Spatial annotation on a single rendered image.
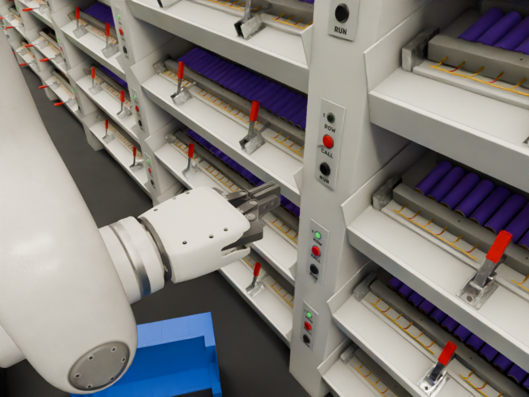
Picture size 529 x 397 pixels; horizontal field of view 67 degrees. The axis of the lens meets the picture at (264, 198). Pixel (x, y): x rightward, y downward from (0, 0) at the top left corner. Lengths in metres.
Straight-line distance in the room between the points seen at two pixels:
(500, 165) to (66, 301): 0.38
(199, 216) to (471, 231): 0.33
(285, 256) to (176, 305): 0.45
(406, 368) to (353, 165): 0.33
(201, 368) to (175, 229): 0.64
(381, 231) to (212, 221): 0.25
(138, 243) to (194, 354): 0.60
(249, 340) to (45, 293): 0.80
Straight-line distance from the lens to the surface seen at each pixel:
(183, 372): 1.03
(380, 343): 0.70
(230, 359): 1.04
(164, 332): 0.86
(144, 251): 0.40
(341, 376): 0.89
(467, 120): 0.43
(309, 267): 0.70
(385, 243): 0.56
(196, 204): 0.46
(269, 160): 0.70
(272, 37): 0.63
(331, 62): 0.51
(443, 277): 0.54
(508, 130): 0.43
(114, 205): 1.54
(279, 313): 0.96
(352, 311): 0.72
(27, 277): 0.30
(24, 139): 0.33
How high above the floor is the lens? 0.89
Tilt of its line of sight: 37 degrees down
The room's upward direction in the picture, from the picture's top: straight up
